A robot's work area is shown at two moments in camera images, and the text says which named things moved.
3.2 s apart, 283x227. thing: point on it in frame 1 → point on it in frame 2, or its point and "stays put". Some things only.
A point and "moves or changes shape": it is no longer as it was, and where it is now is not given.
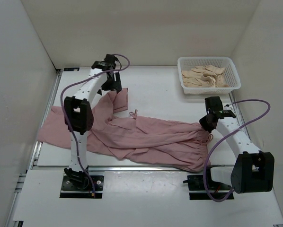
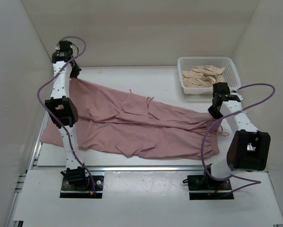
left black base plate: x=73 y=187 stays put
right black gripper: x=203 y=122 → x=211 y=110
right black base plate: x=196 y=182 stays put
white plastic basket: x=207 y=75 stays put
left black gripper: x=115 y=84 → x=75 y=72
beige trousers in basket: x=204 y=76 stays put
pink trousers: x=177 y=144 moves or changes shape
